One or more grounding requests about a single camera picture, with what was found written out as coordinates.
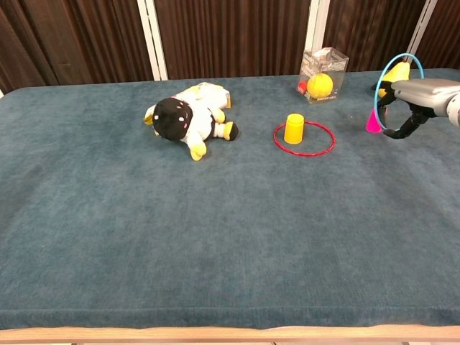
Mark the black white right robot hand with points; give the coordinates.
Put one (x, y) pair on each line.
(424, 93)

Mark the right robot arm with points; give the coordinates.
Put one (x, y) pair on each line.
(454, 113)

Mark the pink plastic cup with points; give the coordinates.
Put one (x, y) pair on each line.
(373, 124)

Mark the yellow plastic cup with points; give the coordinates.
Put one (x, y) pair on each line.
(294, 129)

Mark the yellow toy pear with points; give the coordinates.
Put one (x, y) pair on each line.
(397, 73)

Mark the yellow ball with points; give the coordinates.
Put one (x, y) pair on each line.
(320, 86)

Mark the clear plastic box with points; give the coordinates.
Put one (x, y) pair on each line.
(323, 61)

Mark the small red toy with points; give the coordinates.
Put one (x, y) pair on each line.
(302, 88)

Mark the black-haired plush doll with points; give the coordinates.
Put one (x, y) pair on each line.
(172, 120)

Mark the blue table cloth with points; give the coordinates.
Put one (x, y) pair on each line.
(179, 233)

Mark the white frame post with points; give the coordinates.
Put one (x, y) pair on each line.
(152, 39)
(319, 25)
(420, 32)

